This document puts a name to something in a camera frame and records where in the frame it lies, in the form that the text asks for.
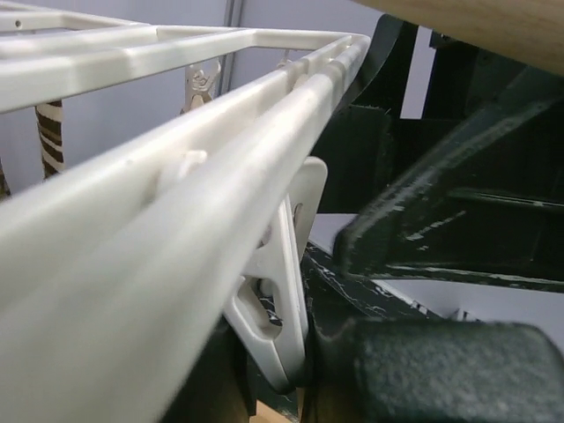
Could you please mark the white hanger clip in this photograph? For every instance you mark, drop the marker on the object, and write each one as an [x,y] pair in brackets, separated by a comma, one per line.
[268,310]

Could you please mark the brown striped sock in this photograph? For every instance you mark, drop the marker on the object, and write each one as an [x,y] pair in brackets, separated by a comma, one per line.
[49,118]

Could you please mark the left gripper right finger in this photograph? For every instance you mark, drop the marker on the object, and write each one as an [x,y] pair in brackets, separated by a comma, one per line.
[407,368]

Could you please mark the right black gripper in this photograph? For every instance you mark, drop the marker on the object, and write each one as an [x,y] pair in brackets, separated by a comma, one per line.
[472,192]

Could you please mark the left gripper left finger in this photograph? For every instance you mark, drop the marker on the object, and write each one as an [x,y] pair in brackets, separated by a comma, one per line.
[217,388]

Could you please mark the black marble mat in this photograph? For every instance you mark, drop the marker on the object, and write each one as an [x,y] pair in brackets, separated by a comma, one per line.
[343,286]

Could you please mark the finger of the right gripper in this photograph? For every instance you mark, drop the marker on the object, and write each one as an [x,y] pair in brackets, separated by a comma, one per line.
[382,78]

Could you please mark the white clip hanger frame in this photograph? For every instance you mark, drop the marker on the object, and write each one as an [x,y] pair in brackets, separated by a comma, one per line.
[114,273]

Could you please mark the wooden stand with tray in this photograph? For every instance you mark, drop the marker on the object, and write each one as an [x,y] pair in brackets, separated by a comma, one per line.
[527,31]

